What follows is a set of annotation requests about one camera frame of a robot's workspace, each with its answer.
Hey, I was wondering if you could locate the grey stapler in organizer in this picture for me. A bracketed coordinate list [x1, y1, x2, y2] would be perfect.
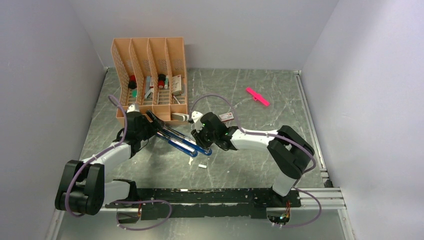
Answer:
[144, 76, 154, 99]

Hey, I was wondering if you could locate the blue stapler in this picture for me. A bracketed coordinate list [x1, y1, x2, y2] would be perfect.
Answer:
[156, 132, 198, 158]
[160, 126, 213, 156]

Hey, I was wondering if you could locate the orange plastic desk organizer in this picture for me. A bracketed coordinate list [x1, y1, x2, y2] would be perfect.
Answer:
[111, 37, 189, 126]

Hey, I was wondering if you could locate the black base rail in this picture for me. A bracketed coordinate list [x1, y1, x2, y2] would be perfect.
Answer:
[106, 184, 301, 220]

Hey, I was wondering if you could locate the red black bottle left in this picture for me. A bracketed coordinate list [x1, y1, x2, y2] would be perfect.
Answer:
[127, 75, 137, 90]

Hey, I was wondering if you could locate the red black bottle right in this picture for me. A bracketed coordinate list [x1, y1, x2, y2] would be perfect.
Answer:
[157, 74, 166, 89]

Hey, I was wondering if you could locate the white grey stapler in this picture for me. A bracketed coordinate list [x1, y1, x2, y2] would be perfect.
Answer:
[171, 112, 190, 122]

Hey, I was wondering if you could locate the red white staple box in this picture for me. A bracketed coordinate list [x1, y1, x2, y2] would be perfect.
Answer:
[219, 112, 235, 122]

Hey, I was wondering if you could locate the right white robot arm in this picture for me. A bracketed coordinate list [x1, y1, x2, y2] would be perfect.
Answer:
[191, 111, 315, 207]

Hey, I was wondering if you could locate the white box in organizer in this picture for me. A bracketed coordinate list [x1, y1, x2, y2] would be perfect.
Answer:
[171, 74, 183, 96]

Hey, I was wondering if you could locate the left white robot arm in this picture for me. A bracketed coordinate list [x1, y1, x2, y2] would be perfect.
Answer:
[54, 110, 164, 217]

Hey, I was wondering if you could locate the pink plastic clip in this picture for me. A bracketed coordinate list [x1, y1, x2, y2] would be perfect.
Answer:
[245, 87, 270, 107]

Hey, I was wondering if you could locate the red black bottle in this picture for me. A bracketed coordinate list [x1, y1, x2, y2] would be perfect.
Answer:
[127, 75, 137, 90]
[157, 74, 166, 89]

